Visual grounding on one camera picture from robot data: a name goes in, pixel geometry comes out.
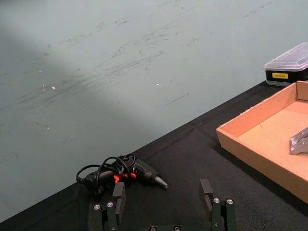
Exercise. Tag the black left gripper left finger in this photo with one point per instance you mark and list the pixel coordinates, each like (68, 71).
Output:
(119, 197)

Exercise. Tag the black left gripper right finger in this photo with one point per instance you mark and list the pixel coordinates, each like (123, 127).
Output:
(217, 211)

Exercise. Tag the black table cloth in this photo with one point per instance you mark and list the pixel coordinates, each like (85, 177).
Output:
(192, 168)

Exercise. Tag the shallow brown cardboard tray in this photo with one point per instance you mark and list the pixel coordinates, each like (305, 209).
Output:
(269, 137)

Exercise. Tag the silver metal piece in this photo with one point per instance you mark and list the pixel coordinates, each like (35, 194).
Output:
(299, 142)

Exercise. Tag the clear plastic case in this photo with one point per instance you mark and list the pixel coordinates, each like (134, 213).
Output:
(287, 66)

